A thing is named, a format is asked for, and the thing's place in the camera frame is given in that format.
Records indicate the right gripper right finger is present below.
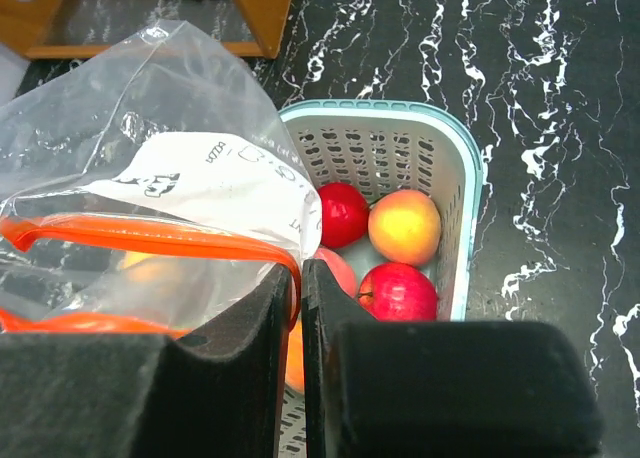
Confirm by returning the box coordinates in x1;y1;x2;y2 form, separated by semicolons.
301;260;603;457

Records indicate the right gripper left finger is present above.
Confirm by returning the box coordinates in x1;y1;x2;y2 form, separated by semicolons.
1;265;291;457

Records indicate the light blue plastic basket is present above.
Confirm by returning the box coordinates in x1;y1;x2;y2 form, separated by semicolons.
278;100;482;457

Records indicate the pink peach toy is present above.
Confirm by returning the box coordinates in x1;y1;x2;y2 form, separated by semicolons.
313;247;358;298

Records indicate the yellow orange peach toy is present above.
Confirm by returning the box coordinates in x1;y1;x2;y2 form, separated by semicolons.
368;190;441;267

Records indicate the bright red apple toy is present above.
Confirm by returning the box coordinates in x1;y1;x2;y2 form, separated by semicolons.
318;183;369;249

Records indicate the wooden shelf rack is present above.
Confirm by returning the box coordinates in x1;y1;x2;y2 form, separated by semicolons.
1;0;292;60

